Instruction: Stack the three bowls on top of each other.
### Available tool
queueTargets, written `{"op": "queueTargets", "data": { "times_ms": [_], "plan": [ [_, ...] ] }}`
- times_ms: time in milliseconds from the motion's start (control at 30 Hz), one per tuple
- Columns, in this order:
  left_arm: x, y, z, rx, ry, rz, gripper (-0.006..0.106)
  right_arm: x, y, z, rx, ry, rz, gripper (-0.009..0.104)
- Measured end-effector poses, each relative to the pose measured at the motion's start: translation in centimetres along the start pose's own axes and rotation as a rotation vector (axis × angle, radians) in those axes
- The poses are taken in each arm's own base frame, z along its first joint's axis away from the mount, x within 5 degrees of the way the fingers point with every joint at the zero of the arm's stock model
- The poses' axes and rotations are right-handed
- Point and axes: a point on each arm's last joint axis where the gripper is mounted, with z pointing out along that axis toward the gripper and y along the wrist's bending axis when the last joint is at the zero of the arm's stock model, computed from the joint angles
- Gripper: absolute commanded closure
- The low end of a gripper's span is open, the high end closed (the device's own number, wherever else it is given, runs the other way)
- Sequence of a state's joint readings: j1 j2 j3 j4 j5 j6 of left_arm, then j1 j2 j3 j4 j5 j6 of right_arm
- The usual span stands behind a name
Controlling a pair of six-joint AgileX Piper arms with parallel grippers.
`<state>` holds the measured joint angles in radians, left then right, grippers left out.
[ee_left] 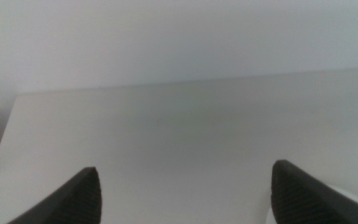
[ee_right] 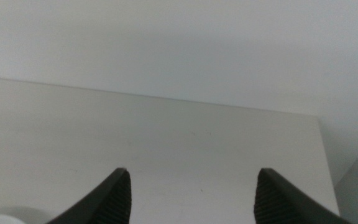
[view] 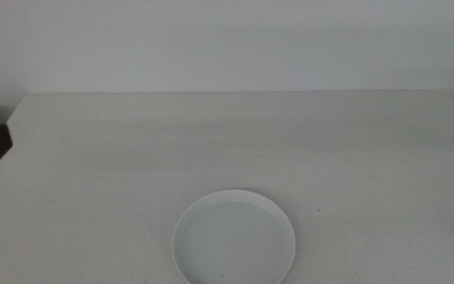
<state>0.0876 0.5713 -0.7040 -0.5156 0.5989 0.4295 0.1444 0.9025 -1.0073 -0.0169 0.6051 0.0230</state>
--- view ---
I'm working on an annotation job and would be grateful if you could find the white shallow bowl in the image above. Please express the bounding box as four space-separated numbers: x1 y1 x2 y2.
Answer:
171 189 296 284

